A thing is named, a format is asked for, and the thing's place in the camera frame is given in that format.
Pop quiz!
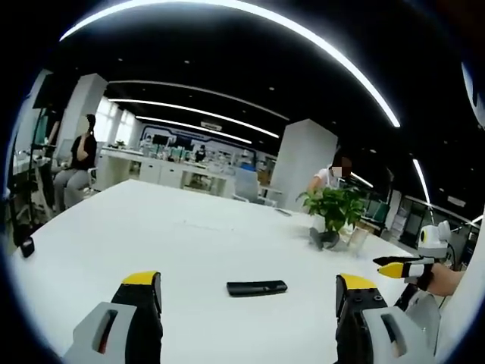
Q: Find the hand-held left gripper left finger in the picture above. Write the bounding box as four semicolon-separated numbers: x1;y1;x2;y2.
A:
62;270;164;364

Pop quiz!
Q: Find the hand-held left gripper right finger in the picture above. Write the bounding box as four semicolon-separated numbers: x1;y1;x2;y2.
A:
334;272;420;364

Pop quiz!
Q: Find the black remote control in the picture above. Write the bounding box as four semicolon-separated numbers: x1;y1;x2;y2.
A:
226;279;288;298

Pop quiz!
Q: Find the person's right hand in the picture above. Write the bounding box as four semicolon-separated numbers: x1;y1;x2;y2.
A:
428;262;466;297

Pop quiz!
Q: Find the small white cup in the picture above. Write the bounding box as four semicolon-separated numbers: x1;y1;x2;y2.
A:
349;226;368;248

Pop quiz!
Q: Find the straight ceiling light strip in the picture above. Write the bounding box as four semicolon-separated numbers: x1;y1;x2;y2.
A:
108;97;280;139
411;157;432;206

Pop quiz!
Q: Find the green potted plant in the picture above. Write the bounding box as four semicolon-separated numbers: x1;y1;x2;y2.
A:
296;185;369;252

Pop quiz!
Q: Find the small black device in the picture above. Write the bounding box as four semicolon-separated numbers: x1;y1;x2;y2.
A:
19;236;36;259

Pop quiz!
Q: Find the white office chair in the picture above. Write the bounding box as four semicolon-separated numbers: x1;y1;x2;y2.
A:
84;165;100;195

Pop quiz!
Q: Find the long white counter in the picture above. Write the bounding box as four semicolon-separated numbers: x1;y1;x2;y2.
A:
97;146;236;199

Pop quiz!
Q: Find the grey office chair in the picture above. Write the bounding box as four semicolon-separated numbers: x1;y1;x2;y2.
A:
231;166;264;202

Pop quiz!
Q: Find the black monitor on stand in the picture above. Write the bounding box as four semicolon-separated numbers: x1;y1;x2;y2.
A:
31;73;58;111

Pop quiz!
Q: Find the long curved ceiling light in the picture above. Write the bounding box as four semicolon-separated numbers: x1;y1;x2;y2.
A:
58;0;402;128

